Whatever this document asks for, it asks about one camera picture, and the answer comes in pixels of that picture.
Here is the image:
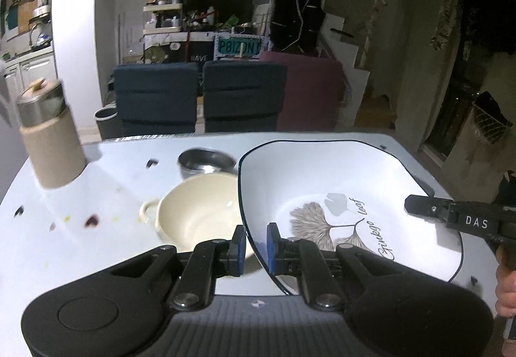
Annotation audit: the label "grey waste bin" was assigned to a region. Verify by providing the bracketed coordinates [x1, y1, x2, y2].
[94, 107, 119, 140]

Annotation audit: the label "maroon chair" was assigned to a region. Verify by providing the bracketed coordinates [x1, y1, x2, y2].
[258, 51, 347, 132]

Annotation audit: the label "cluttered white storage shelf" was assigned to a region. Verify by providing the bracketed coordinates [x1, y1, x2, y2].
[143, 3, 184, 35]

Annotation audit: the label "dark blue chair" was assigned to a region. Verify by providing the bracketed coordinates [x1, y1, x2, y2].
[114, 62, 201, 137]
[202, 60, 288, 133]

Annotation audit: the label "white leaf print plate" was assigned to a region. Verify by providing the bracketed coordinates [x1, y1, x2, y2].
[237, 138, 464, 296]

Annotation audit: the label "white staircase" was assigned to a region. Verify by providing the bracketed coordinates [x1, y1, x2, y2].
[318, 13, 372, 128]

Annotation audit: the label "person's right hand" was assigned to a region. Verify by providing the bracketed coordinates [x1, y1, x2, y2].
[495, 248, 516, 317]

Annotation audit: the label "round steel bowl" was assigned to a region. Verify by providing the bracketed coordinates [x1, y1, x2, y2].
[177, 148, 237, 181]

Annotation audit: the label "beige canister with steel lid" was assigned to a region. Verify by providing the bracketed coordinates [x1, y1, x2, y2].
[15, 78, 88, 189]

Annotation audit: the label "teal sign plate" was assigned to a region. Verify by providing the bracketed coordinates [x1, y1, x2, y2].
[215, 35, 263, 59]

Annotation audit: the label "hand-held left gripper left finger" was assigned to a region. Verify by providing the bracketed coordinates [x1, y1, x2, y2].
[109, 225, 247, 311]

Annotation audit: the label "cream bowl with handles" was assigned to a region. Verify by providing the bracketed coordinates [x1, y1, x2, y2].
[139, 173, 259, 255]

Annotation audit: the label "white kitchen cabinets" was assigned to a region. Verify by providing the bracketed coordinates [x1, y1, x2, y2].
[0, 51, 55, 132]

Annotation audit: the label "net basket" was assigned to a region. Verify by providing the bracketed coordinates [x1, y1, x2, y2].
[470, 91, 509, 146]

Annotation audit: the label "black panel with white lines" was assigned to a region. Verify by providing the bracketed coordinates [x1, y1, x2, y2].
[269, 0, 326, 55]

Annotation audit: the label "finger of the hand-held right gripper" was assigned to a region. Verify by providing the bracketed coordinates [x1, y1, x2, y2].
[404, 195, 451, 227]

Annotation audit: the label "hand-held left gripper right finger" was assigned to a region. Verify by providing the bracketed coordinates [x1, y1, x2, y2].
[266, 222, 408, 311]

